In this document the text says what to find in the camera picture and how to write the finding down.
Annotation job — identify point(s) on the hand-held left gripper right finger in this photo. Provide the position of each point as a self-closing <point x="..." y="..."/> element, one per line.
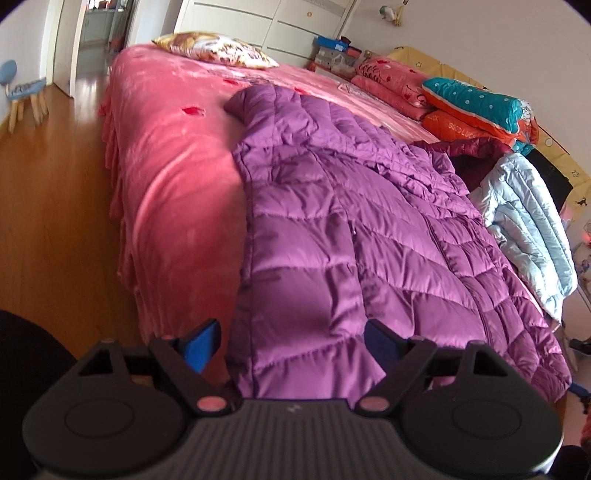
<point x="383" y="344"/>

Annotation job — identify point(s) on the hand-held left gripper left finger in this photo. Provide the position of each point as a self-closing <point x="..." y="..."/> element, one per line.
<point x="203" y="344"/>

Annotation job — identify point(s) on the purple down jacket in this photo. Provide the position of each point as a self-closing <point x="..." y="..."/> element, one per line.
<point x="346" y="230"/>

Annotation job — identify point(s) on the pink heart blanket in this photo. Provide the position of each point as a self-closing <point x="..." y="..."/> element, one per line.
<point x="171" y="184"/>

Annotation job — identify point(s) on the person's dark clothing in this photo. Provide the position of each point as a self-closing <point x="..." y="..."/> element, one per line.
<point x="23" y="369"/>

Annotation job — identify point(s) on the light blue down jacket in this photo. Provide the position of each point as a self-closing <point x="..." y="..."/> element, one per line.
<point x="521" y="217"/>

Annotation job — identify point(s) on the dark red jacket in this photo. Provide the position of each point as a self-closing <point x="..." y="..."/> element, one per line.
<point x="475" y="152"/>

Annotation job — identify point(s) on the orange quilt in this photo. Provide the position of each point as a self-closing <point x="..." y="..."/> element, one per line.
<point x="461" y="127"/>

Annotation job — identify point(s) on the black cloth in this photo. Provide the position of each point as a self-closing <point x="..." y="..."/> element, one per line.
<point x="549" y="177"/>

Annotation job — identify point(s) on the pink folded quilt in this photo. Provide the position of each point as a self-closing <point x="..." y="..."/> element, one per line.
<point x="397" y="76"/>
<point x="383" y="94"/>

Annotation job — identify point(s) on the teal dotted quilt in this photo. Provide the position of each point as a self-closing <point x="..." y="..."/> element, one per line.
<point x="475" y="101"/>

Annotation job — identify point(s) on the yellow headboard cover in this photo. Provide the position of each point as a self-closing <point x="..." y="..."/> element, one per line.
<point x="443" y="67"/>

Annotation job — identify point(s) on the clear storage box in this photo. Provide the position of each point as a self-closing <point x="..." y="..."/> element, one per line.
<point x="332" y="60"/>

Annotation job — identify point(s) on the cartoon print pillow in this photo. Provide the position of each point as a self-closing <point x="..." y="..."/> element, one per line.
<point x="217" y="48"/>

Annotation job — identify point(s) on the blue box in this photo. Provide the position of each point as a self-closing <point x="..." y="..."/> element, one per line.
<point x="332" y="44"/>

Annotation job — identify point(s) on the blue child chair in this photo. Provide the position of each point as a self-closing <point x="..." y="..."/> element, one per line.
<point x="25" y="87"/>

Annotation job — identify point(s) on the white wardrobe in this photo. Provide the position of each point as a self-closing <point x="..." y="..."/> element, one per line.
<point x="231" y="18"/>

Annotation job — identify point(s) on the white door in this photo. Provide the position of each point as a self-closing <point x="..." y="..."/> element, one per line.
<point x="64" y="46"/>

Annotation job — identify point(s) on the hanging wall ornament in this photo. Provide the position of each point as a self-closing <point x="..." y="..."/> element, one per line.
<point x="390" y="13"/>

